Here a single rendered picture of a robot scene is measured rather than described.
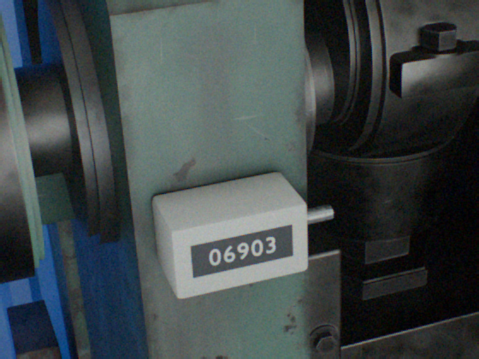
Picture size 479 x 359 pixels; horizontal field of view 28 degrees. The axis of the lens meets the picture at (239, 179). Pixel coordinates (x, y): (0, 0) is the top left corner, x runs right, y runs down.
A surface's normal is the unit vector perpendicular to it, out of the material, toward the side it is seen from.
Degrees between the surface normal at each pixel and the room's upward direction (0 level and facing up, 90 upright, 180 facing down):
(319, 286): 90
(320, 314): 90
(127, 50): 90
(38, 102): 51
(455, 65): 90
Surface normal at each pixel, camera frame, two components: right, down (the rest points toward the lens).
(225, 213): -0.05, -0.88
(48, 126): 0.29, 0.15
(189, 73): 0.32, 0.43
